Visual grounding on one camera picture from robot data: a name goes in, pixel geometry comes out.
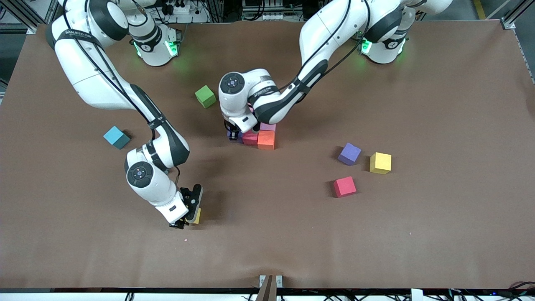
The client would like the orange foam block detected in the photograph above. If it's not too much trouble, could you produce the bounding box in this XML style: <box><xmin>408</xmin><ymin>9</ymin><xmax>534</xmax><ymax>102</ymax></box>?
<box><xmin>257</xmin><ymin>130</ymin><xmax>276</xmax><ymax>150</ymax></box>

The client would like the green foam block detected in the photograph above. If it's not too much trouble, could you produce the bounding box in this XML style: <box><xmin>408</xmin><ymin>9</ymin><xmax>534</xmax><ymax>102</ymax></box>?
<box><xmin>195</xmin><ymin>85</ymin><xmax>217</xmax><ymax>109</ymax></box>

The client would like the brown table cover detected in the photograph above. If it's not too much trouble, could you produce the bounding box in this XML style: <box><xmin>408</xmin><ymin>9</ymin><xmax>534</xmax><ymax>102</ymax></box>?
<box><xmin>0</xmin><ymin>20</ymin><xmax>535</xmax><ymax>290</ymax></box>

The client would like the blue foam block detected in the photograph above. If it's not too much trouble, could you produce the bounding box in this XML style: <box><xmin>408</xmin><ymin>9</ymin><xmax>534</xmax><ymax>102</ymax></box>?
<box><xmin>103</xmin><ymin>126</ymin><xmax>131</xmax><ymax>150</ymax></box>

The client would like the white electrical box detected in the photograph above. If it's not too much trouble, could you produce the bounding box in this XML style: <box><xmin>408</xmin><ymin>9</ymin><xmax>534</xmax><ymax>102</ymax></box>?
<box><xmin>242</xmin><ymin>0</ymin><xmax>293</xmax><ymax>21</ymax></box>

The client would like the white power strip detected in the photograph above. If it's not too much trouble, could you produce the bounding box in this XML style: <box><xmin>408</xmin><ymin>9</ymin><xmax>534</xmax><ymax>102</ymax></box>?
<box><xmin>162</xmin><ymin>2</ymin><xmax>193</xmax><ymax>15</ymax></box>

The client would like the metal table edge bracket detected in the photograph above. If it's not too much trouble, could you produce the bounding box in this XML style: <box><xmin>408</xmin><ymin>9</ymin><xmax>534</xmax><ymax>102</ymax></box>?
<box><xmin>256</xmin><ymin>274</ymin><xmax>283</xmax><ymax>301</ymax></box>

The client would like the aluminium frame rail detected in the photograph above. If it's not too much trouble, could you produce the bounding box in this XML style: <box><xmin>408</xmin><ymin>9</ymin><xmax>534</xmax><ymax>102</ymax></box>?
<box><xmin>502</xmin><ymin>0</ymin><xmax>535</xmax><ymax>30</ymax></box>
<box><xmin>0</xmin><ymin>0</ymin><xmax>59</xmax><ymax>35</ymax></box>

